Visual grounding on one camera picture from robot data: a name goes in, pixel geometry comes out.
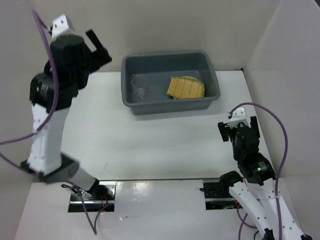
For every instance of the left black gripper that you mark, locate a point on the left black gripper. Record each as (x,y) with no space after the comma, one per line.
(100,56)

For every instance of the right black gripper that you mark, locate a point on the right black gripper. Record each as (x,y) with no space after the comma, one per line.
(224,131)

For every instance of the woven bamboo basket tray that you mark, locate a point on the woven bamboo basket tray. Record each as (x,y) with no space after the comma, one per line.
(186,87)

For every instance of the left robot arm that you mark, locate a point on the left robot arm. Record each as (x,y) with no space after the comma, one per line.
(51,94)

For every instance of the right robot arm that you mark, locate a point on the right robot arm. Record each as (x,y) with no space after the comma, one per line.
(254,186)

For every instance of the grey plastic bin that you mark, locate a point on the grey plastic bin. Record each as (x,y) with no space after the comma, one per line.
(157,69)

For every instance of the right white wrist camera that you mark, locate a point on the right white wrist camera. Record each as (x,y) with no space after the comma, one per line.
(237,118)

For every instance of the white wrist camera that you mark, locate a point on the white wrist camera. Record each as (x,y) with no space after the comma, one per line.
(62,25)
(237,118)

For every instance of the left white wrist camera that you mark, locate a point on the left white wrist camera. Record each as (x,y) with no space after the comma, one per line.
(62,25)

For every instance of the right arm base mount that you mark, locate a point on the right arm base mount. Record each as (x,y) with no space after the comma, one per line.
(215,197)

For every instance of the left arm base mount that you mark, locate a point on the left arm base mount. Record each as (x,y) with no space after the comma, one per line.
(104,195)

